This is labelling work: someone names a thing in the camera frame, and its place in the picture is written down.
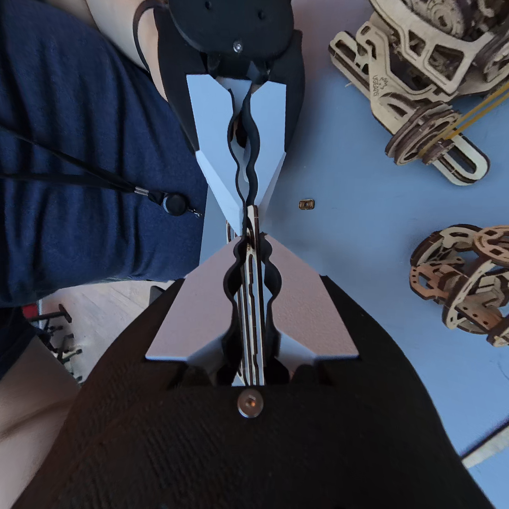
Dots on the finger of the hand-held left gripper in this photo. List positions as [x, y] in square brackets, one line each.
[272, 127]
[210, 131]

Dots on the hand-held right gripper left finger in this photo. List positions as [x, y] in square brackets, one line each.
[191, 318]

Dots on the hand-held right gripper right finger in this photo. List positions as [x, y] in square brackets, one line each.
[314, 318]

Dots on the laser-cut wooden parts sheet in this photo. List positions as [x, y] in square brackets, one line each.
[251, 298]

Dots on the person's left forearm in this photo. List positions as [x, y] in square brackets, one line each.
[119, 28]

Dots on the round wooden cage model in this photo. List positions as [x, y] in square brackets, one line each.
[465, 282]

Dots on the wooden mechanical gear model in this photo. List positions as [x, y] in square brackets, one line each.
[417, 67]

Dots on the black badge reel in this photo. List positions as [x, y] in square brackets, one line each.
[174, 205]

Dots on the small wooden piece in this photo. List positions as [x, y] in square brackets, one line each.
[307, 204]

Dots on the black chair base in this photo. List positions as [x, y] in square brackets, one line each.
[59, 342]

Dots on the person's dark blue shirt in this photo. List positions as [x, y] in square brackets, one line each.
[79, 159]

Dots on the person's bare leg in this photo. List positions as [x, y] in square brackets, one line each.
[28, 429]

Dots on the pale wooden strip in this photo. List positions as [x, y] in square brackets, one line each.
[487, 447]

